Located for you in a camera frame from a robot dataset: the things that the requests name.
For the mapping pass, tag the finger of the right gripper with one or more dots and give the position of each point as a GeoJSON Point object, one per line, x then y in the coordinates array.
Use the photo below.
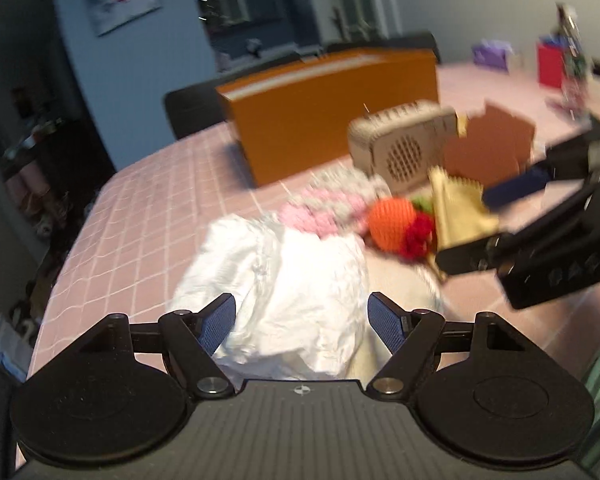
{"type": "Point", "coordinates": [481, 255]}
{"type": "Point", "coordinates": [507, 192]}

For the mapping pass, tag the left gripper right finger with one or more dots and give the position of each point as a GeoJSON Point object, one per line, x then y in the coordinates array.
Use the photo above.
{"type": "Point", "coordinates": [416, 341]}

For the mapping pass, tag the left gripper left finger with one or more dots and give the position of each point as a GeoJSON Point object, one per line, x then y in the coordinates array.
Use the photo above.
{"type": "Point", "coordinates": [187, 341]}

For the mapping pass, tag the gold yellow cloth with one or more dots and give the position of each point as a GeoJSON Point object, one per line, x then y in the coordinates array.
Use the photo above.
{"type": "Point", "coordinates": [459, 214]}

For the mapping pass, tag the white plastic bag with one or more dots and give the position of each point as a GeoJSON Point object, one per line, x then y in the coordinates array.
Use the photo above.
{"type": "Point", "coordinates": [300, 299]}

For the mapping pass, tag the brown cardboard piece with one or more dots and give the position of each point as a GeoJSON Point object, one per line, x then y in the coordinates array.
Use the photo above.
{"type": "Point", "coordinates": [496, 147]}

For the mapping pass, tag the red crochet flower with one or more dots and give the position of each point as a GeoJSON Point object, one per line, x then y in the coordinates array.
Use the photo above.
{"type": "Point", "coordinates": [420, 238]}

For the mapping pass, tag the orange crochet fruit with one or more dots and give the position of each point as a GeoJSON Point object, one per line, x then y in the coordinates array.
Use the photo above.
{"type": "Point", "coordinates": [387, 222]}

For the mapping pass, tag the clear plastic water bottle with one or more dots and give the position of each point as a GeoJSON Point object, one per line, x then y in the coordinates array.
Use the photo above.
{"type": "Point", "coordinates": [574, 65]}

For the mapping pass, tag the red box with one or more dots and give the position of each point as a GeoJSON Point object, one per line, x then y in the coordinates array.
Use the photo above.
{"type": "Point", "coordinates": [549, 65]}

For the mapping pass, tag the purple tissue pack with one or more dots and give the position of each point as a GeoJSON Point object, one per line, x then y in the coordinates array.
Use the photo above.
{"type": "Point", "coordinates": [495, 54]}

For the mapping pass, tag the wooden radio speaker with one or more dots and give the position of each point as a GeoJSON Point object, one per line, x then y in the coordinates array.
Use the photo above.
{"type": "Point", "coordinates": [400, 144]}

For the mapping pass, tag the pink white knitted item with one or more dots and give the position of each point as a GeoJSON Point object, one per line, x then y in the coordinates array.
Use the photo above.
{"type": "Point", "coordinates": [336, 201]}

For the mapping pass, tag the black chair right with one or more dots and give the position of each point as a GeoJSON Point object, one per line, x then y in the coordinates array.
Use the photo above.
{"type": "Point", "coordinates": [420, 40]}

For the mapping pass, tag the black chair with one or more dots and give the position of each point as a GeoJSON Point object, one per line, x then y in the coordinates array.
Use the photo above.
{"type": "Point", "coordinates": [420, 40]}
{"type": "Point", "coordinates": [198, 107]}

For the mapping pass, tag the black chair left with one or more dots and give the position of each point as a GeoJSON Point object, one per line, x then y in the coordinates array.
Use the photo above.
{"type": "Point", "coordinates": [198, 107]}

